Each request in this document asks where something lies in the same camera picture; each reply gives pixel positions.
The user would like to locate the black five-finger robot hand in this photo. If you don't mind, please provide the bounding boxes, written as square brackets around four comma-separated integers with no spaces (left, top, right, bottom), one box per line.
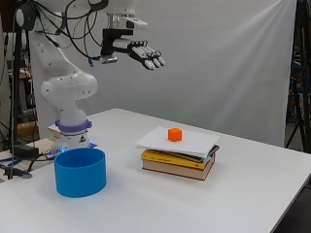
[99,28,167,71]

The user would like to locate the white backdrop sheet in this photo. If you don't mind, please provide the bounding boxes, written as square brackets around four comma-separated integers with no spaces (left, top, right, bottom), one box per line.
[28,0,297,149]

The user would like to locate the orange cube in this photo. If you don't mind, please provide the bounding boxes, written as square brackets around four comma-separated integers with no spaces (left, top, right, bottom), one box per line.
[167,127,184,143]

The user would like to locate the white flat book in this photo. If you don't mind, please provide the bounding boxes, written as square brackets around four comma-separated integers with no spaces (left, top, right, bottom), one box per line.
[135,125,222,159]

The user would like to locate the yellow hardcover book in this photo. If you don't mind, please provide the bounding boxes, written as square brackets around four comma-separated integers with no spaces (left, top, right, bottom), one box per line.
[141,149,213,171]

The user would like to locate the thin dark book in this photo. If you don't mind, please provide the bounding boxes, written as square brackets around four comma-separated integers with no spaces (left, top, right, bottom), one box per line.
[168,144,221,164]

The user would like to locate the thick brown book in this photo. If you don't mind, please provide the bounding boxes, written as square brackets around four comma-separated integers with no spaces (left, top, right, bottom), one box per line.
[141,152,217,182]

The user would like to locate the blue round tub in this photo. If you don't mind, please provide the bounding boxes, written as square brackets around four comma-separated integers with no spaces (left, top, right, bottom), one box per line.
[53,148,108,199]

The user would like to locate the black tripod stand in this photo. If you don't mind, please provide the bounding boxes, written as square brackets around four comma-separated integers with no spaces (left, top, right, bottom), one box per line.
[0,0,37,181]

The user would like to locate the black power adapter box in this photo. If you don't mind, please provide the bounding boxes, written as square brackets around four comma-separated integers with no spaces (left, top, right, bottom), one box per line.
[11,144,41,159]

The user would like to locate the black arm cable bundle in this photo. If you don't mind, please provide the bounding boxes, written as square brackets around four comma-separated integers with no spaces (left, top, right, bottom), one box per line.
[30,0,111,68]

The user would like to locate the black camera tripod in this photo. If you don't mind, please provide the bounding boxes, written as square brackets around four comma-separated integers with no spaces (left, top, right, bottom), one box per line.
[285,0,311,154]

